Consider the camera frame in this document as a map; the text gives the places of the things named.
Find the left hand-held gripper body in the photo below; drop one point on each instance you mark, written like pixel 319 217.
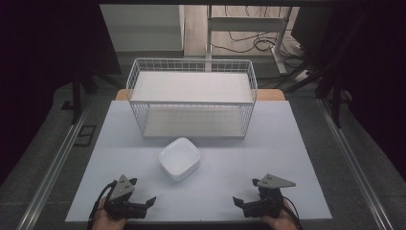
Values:
pixel 123 188

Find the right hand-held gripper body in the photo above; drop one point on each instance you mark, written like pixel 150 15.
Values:
pixel 269 198

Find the person's right hand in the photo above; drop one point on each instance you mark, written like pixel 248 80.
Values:
pixel 280 222

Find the person's left hand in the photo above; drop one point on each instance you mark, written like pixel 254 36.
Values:
pixel 107 221

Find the pale table cover sheet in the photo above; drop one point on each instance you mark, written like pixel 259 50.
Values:
pixel 271 153

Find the white square bowl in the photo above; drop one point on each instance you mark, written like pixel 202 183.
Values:
pixel 179 158

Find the black metal stand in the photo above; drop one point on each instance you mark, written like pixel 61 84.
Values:
pixel 335 102
pixel 76 96

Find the white power strip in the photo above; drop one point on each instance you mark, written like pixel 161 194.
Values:
pixel 302 76

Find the white cabinet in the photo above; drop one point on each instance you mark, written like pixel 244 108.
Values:
pixel 143 28

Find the black rectangular floor frame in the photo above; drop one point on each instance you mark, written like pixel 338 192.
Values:
pixel 85 135

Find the aluminium floor rail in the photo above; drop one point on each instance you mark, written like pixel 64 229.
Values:
pixel 54 166
pixel 354 163

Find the white metal desk frame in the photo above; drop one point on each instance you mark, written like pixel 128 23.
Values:
pixel 245 24

